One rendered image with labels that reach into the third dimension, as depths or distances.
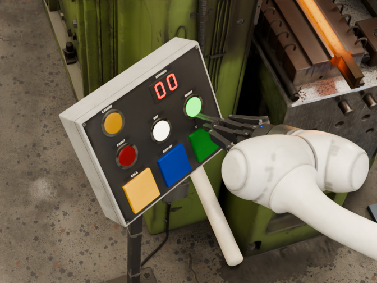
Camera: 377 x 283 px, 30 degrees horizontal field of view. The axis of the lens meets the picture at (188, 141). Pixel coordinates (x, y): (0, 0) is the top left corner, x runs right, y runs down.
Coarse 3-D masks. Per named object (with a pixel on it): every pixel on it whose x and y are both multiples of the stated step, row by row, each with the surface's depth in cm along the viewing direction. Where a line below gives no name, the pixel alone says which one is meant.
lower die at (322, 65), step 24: (264, 0) 196; (288, 0) 195; (264, 24) 194; (288, 24) 190; (312, 24) 189; (336, 24) 191; (288, 48) 186; (312, 48) 185; (360, 48) 186; (288, 72) 186; (312, 72) 185; (336, 72) 189
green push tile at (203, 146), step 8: (200, 128) 161; (192, 136) 159; (200, 136) 161; (208, 136) 162; (192, 144) 160; (200, 144) 161; (208, 144) 163; (216, 144) 165; (200, 152) 162; (208, 152) 164; (200, 160) 163
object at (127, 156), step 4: (124, 148) 148; (128, 148) 149; (132, 148) 149; (120, 152) 147; (124, 152) 148; (128, 152) 149; (132, 152) 149; (120, 156) 148; (124, 156) 148; (128, 156) 149; (132, 156) 150; (120, 160) 148; (124, 160) 148; (128, 160) 149; (132, 160) 150; (124, 164) 149; (128, 164) 150
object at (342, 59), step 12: (300, 0) 194; (312, 0) 193; (312, 12) 190; (324, 24) 188; (324, 36) 186; (336, 36) 186; (336, 48) 183; (336, 60) 181; (348, 60) 180; (348, 72) 180; (360, 72) 177; (348, 84) 180
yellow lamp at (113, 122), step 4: (108, 116) 143; (112, 116) 144; (116, 116) 144; (120, 116) 145; (108, 120) 143; (112, 120) 144; (116, 120) 145; (120, 120) 145; (104, 124) 143; (108, 124) 144; (112, 124) 144; (116, 124) 145; (120, 124) 146; (108, 128) 144; (112, 128) 144; (116, 128) 145; (120, 128) 146; (108, 132) 144; (112, 132) 145; (116, 132) 145
